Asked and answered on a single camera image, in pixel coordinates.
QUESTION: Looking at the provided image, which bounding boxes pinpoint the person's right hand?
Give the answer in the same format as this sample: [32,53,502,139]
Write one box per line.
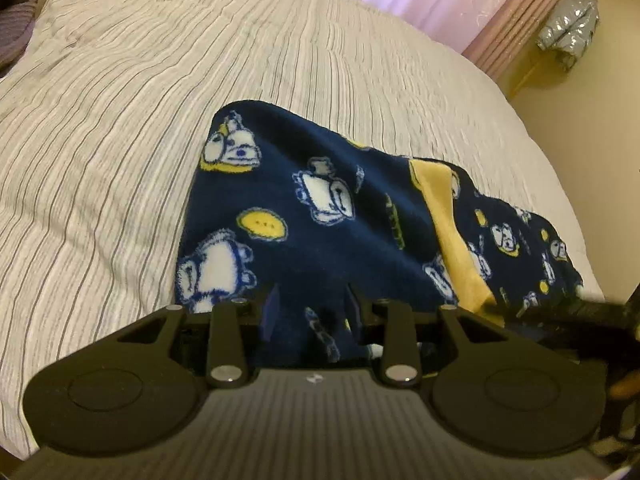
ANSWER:
[607,372,640,401]

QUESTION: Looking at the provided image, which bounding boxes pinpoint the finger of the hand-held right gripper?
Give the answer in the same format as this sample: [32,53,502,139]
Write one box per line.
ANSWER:
[520,296,628,331]

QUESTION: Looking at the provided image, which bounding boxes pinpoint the navy cartoon print fleece pants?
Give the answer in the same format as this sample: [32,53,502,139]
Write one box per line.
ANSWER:
[174,101,585,376]

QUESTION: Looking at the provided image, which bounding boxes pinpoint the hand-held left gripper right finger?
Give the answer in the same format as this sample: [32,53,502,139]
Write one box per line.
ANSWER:
[347,285,506,388]

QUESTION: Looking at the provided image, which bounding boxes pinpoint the bed with striped sheet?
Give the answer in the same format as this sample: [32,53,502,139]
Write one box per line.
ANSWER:
[0,0,606,461]

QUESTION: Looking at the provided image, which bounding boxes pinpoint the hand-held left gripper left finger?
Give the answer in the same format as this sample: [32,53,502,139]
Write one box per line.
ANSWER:
[116,285,278,388]

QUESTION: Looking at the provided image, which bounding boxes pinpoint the purple ribbed garment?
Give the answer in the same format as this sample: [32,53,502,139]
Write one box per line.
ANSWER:
[0,0,38,78]

